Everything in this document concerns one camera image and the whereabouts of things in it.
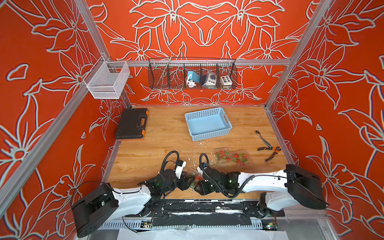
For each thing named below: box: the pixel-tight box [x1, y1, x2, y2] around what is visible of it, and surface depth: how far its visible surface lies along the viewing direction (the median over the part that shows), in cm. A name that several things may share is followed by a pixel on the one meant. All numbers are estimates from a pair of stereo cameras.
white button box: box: [220, 75, 233, 86], surface depth 96 cm
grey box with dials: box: [203, 71, 217, 86], surface depth 94 cm
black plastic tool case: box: [116, 108, 149, 139], surface depth 108 cm
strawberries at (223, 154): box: [215, 150, 232, 162], surface depth 94 cm
